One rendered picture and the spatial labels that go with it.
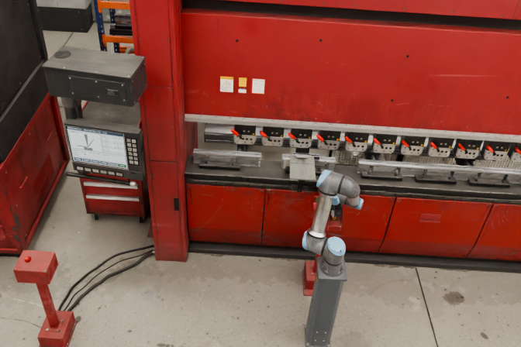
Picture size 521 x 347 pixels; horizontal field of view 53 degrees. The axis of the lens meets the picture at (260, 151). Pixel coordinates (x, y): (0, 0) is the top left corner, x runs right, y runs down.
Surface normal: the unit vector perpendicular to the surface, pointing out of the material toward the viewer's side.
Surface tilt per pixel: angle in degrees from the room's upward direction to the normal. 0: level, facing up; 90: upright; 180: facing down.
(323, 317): 90
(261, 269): 0
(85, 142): 90
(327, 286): 90
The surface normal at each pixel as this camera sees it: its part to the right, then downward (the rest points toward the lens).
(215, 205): -0.04, 0.62
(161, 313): 0.05, -0.79
